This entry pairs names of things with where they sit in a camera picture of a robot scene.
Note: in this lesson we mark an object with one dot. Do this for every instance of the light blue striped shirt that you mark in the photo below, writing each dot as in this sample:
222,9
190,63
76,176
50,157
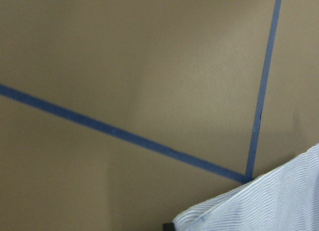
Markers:
284,199

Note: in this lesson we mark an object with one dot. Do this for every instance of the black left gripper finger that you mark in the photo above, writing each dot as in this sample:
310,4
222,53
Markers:
168,227

